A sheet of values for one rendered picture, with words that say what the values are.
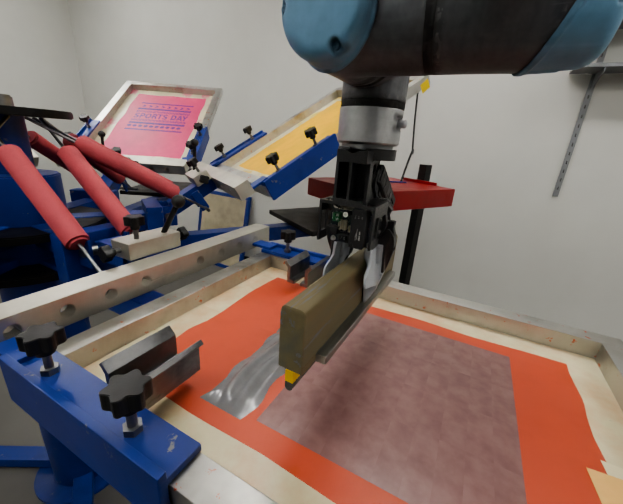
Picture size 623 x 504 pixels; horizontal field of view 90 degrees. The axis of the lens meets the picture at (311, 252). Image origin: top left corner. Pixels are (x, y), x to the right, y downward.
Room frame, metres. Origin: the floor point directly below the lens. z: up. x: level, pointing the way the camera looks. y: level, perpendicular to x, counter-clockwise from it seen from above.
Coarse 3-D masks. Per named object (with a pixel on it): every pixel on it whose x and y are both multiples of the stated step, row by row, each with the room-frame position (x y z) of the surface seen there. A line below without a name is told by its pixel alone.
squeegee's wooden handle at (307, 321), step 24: (360, 264) 0.40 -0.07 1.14; (312, 288) 0.32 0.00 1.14; (336, 288) 0.33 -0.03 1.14; (360, 288) 0.40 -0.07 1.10; (288, 312) 0.27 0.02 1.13; (312, 312) 0.27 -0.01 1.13; (336, 312) 0.33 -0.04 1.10; (288, 336) 0.27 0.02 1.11; (312, 336) 0.28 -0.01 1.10; (288, 360) 0.27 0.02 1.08; (312, 360) 0.28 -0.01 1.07
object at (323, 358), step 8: (392, 272) 0.54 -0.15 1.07; (384, 280) 0.50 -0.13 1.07; (376, 288) 0.46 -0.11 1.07; (384, 288) 0.48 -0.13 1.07; (376, 296) 0.44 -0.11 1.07; (360, 304) 0.41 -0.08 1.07; (368, 304) 0.41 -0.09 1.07; (352, 312) 0.38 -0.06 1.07; (360, 312) 0.38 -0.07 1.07; (352, 320) 0.36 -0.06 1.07; (344, 328) 0.34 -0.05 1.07; (352, 328) 0.35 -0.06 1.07; (336, 336) 0.32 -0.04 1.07; (344, 336) 0.33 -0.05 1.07; (328, 344) 0.31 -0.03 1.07; (336, 344) 0.31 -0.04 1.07; (320, 352) 0.29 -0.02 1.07; (328, 352) 0.29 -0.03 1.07; (320, 360) 0.28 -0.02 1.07; (328, 360) 0.29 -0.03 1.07
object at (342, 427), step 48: (192, 336) 0.46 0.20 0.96; (240, 336) 0.47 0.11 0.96; (192, 384) 0.35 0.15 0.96; (336, 384) 0.37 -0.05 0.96; (384, 384) 0.38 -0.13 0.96; (240, 432) 0.28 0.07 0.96; (288, 432) 0.29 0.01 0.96; (336, 432) 0.29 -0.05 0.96; (384, 432) 0.30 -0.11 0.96; (432, 432) 0.30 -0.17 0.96; (480, 432) 0.31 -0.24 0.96; (528, 432) 0.31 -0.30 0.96; (336, 480) 0.23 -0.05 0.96; (384, 480) 0.24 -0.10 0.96; (432, 480) 0.24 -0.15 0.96; (480, 480) 0.24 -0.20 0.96; (528, 480) 0.25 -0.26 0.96; (576, 480) 0.25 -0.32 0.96
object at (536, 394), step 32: (256, 288) 0.67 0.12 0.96; (288, 288) 0.68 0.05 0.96; (256, 320) 0.53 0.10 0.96; (384, 320) 0.56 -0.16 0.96; (416, 320) 0.57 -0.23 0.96; (352, 352) 0.45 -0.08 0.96; (384, 352) 0.46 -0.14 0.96; (416, 352) 0.46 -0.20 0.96; (448, 352) 0.47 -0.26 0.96; (480, 352) 0.48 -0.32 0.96; (512, 352) 0.49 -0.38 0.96; (416, 384) 0.39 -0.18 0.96; (448, 384) 0.39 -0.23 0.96; (480, 384) 0.40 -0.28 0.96; (512, 384) 0.40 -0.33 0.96; (544, 384) 0.41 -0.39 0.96; (512, 416) 0.34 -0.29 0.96; (544, 416) 0.34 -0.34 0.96; (576, 416) 0.35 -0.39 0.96; (576, 448) 0.29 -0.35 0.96
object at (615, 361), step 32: (256, 256) 0.78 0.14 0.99; (192, 288) 0.58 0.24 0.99; (224, 288) 0.64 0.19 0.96; (416, 288) 0.66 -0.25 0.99; (128, 320) 0.45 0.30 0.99; (160, 320) 0.49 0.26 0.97; (480, 320) 0.57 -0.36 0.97; (512, 320) 0.55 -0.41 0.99; (544, 320) 0.55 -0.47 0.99; (64, 352) 0.36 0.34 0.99; (96, 352) 0.39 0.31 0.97; (576, 352) 0.50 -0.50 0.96; (608, 352) 0.46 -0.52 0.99; (608, 384) 0.42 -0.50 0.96; (192, 480) 0.20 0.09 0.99; (224, 480) 0.20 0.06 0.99
